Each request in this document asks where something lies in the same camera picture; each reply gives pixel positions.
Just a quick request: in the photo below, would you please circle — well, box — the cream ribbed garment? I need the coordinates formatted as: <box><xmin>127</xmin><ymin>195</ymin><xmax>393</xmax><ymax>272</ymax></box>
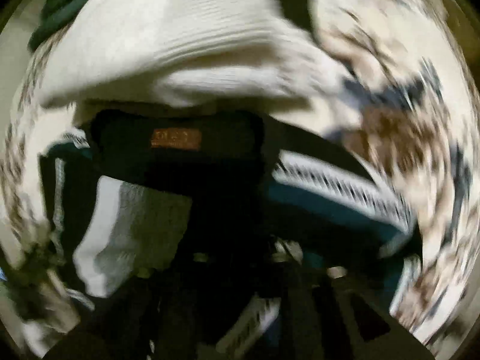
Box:
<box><xmin>35</xmin><ymin>0</ymin><xmax>338</xmax><ymax>108</ymax></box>

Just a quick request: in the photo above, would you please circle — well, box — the floral fleece blanket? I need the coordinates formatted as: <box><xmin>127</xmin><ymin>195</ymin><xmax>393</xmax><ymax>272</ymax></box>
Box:
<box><xmin>1</xmin><ymin>0</ymin><xmax>479</xmax><ymax>359</ymax></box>

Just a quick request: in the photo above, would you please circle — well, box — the teal zigzag pattern sock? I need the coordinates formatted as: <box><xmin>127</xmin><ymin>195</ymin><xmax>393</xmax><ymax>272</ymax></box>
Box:
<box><xmin>268</xmin><ymin>150</ymin><xmax>416</xmax><ymax>255</ymax></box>

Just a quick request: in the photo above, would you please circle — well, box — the black white grey sock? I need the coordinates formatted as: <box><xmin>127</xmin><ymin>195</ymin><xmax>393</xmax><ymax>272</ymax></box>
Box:
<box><xmin>73</xmin><ymin>176</ymin><xmax>191</xmax><ymax>298</ymax></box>

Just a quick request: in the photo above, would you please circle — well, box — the black garment with brown label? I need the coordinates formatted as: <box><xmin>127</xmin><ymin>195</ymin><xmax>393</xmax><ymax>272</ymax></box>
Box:
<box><xmin>84</xmin><ymin>110</ymin><xmax>380</xmax><ymax>273</ymax></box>

